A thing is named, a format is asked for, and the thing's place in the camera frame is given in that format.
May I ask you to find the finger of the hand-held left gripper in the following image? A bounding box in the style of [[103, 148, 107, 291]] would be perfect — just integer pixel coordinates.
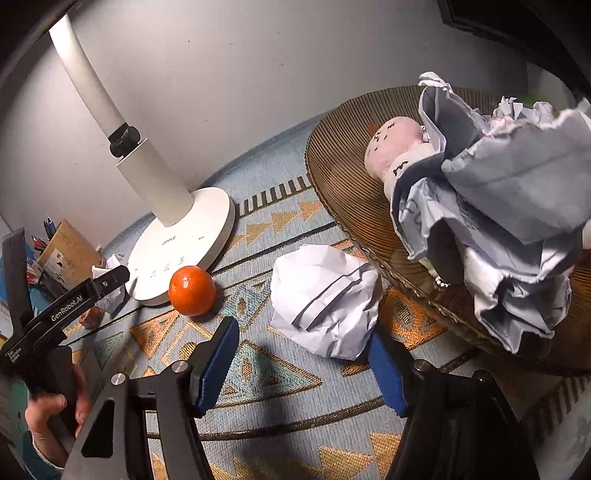
[[89, 264, 131, 302]]

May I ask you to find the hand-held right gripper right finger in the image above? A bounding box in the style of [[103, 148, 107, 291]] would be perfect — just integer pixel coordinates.
[[367, 331, 541, 480]]

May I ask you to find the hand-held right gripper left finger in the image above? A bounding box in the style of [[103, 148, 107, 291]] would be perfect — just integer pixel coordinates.
[[67, 316, 241, 480]]

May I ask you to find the brown ribbed plate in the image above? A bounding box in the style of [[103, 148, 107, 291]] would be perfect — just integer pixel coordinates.
[[305, 85, 591, 370]]

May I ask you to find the pink white green plush toy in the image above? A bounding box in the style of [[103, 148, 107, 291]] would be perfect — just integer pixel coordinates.
[[364, 116, 451, 289]]

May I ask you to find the large white paper ball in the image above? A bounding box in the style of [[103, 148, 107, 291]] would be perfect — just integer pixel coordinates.
[[441, 97, 591, 245]]

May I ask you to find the person's left forearm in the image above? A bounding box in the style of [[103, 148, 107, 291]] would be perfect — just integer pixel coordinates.
[[21, 438, 70, 480]]

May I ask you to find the person's left hand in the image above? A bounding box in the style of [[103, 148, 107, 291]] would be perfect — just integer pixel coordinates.
[[25, 364, 93, 467]]

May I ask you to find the black mesh pen holder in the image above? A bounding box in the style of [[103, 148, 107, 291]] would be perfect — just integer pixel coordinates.
[[28, 258, 71, 297]]

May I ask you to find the blue cover book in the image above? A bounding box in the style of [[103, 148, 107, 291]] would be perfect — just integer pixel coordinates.
[[0, 295, 14, 340]]

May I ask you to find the brown paper pen holder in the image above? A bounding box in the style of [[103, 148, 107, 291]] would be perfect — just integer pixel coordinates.
[[37, 219, 103, 290]]

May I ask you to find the patterned table mat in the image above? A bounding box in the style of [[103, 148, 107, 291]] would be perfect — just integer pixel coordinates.
[[60, 134, 591, 480]]

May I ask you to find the mandarin orange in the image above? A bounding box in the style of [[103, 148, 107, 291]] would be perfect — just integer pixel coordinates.
[[168, 266, 218, 318]]

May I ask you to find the white desk lamp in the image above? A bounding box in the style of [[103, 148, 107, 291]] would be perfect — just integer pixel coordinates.
[[48, 13, 236, 306]]

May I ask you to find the small crumpled paper ball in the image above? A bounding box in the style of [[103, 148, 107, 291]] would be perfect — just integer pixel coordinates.
[[490, 95, 555, 127]]

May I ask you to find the black monitor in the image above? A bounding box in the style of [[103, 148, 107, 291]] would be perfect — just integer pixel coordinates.
[[436, 0, 550, 44]]

